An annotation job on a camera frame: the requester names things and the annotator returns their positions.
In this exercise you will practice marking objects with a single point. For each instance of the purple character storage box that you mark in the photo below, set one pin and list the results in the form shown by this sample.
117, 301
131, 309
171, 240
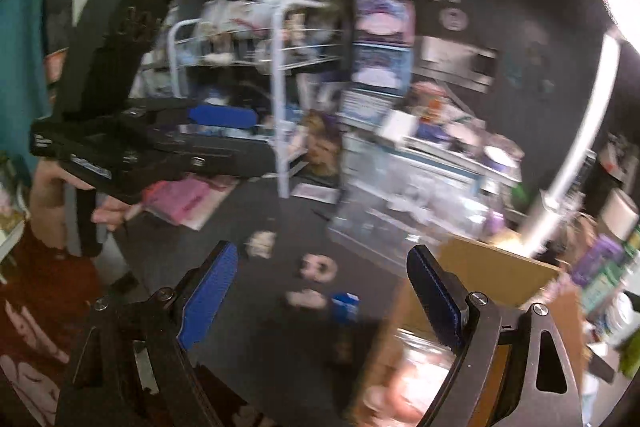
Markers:
391, 22

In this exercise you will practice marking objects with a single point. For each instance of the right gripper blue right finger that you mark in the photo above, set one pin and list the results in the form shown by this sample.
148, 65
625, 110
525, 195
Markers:
442, 297

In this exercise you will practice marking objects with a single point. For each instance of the white round jar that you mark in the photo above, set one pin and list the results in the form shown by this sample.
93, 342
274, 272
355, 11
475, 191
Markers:
618, 216

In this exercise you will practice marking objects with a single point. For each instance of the small blue packet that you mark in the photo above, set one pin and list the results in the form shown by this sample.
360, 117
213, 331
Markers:
345, 308

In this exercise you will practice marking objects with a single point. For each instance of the clear plastic bag pile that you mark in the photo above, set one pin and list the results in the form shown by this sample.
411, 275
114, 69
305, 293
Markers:
391, 203

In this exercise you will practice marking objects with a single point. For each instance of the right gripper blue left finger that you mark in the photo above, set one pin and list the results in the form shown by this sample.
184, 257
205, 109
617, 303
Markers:
203, 293

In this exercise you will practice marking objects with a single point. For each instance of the brown cardboard box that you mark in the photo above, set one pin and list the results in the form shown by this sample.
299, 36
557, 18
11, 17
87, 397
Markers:
521, 363

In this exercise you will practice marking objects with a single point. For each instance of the left forearm red sleeve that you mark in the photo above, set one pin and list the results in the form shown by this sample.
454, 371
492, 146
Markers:
45, 301

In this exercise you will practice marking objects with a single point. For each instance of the cream fluffy pompom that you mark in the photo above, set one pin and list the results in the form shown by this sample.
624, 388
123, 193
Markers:
260, 244

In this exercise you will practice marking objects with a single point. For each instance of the pink patterned pouch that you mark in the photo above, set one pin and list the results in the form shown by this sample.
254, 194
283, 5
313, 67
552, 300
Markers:
189, 202

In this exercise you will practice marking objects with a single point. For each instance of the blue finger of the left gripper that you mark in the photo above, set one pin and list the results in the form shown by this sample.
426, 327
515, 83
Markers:
223, 116

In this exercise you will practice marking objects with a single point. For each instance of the white desk lamp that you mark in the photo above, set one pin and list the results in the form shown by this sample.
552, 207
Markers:
547, 212

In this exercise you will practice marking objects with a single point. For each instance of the blue character storage box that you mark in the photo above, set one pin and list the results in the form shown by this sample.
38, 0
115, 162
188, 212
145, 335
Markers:
386, 69

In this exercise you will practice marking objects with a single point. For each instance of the person left hand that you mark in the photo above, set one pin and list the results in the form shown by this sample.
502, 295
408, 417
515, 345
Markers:
46, 205

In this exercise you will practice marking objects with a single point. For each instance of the white wire rack shelf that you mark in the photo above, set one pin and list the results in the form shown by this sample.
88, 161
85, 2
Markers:
278, 40

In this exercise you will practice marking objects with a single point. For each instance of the clear plastic bag with item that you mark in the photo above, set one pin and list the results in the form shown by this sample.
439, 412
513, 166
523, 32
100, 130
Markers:
410, 382

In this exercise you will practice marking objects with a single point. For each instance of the white tissue box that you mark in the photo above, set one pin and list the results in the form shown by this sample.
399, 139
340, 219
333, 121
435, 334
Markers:
364, 110

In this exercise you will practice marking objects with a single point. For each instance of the purple product box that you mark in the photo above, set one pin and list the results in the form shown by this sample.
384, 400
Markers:
603, 249

